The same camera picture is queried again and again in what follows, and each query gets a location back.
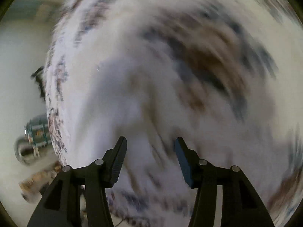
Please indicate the brown patterned cloth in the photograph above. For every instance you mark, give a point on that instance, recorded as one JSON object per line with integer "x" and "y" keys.
{"x": 40, "y": 182}

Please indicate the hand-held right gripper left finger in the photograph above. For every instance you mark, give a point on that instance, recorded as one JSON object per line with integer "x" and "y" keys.
{"x": 119, "y": 158}

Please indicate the small black object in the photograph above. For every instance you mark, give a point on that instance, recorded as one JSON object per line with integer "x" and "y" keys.
{"x": 39, "y": 75}

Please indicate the round grey container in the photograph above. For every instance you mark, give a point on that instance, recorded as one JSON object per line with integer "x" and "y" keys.
{"x": 23, "y": 150}

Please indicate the cream floral blanket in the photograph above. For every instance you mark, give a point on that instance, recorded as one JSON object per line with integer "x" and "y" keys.
{"x": 213, "y": 40}

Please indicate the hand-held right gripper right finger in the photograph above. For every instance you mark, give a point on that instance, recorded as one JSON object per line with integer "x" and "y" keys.
{"x": 183, "y": 163}

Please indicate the green box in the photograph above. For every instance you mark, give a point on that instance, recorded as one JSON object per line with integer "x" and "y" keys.
{"x": 37, "y": 128}

